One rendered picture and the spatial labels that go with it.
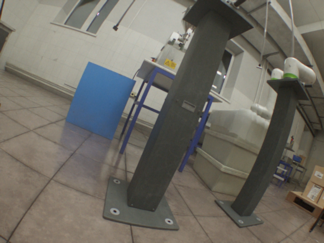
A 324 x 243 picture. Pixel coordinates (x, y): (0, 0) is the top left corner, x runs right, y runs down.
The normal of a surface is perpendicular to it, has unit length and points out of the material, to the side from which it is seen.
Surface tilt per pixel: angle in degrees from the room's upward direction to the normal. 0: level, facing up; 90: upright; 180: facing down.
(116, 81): 90
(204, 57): 90
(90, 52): 90
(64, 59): 90
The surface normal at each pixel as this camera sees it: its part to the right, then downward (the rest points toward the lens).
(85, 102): 0.25, 0.14
